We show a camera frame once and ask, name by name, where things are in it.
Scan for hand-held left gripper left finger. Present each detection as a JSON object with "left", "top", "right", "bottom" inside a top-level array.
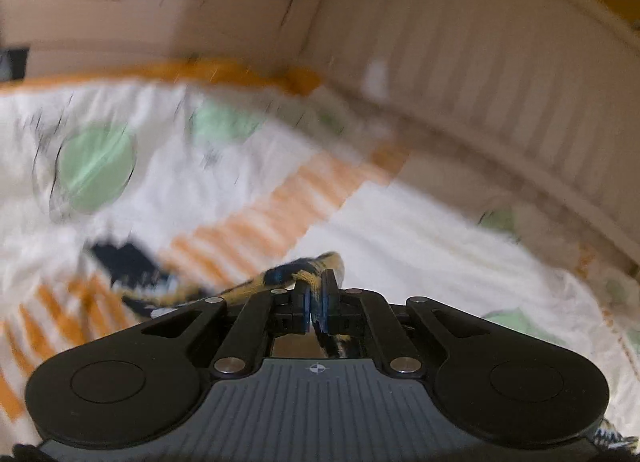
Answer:
[{"left": 141, "top": 281, "right": 313, "bottom": 376}]

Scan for beige wooden bed frame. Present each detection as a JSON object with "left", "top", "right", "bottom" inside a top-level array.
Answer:
[{"left": 0, "top": 0, "right": 640, "bottom": 274}]

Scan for yellow navy patterned knit sweater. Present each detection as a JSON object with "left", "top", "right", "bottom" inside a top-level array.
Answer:
[{"left": 87, "top": 239, "right": 351, "bottom": 360}]

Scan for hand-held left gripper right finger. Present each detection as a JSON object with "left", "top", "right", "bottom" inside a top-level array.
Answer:
[{"left": 313, "top": 269, "right": 482, "bottom": 377}]

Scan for white leaf-print bed sheet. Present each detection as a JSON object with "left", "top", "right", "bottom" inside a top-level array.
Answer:
[{"left": 0, "top": 58, "right": 640, "bottom": 448}]

